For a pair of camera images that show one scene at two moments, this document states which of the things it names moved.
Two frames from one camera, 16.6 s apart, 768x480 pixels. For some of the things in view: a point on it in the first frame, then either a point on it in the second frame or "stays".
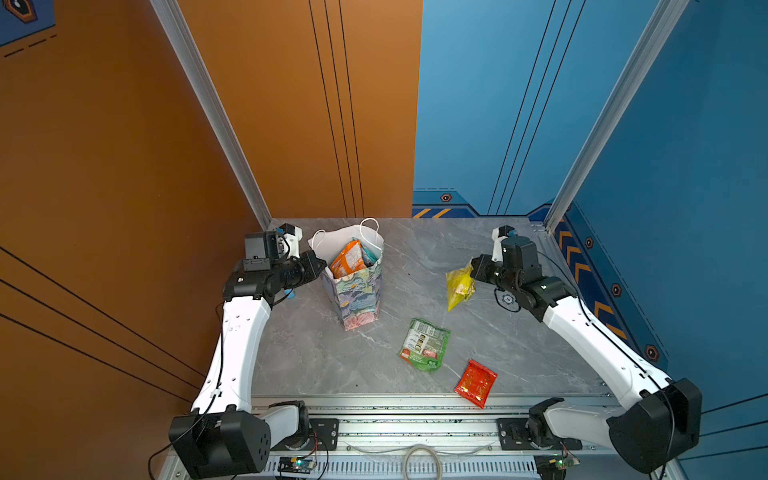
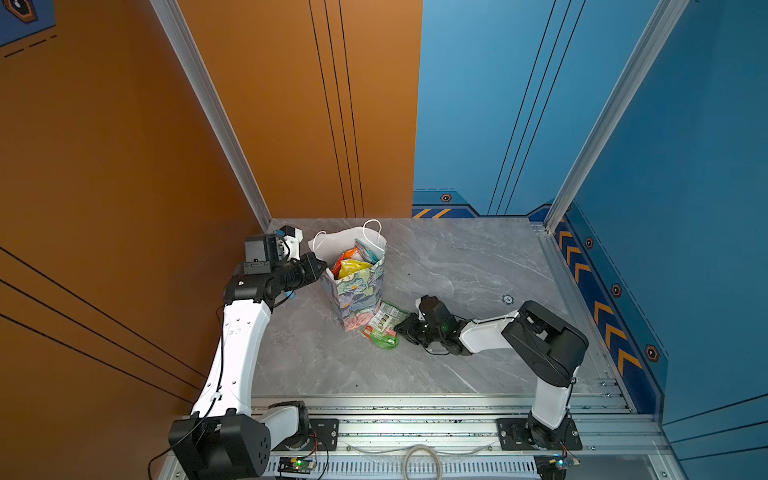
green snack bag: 424,345 to 383,327
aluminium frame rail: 449,438 stays
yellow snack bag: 460,286 to 349,266
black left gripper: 305,261 stays
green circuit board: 296,465 stays
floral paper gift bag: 353,273 stays
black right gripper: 478,270 to 408,329
